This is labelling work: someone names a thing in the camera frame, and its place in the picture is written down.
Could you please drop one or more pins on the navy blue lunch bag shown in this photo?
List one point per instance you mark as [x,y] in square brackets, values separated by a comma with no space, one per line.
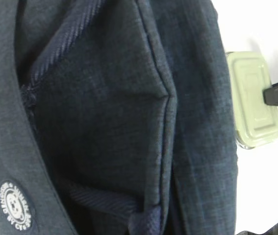
[115,119]

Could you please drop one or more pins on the green lid glass food container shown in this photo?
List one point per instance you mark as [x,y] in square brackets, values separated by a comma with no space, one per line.
[256,123]

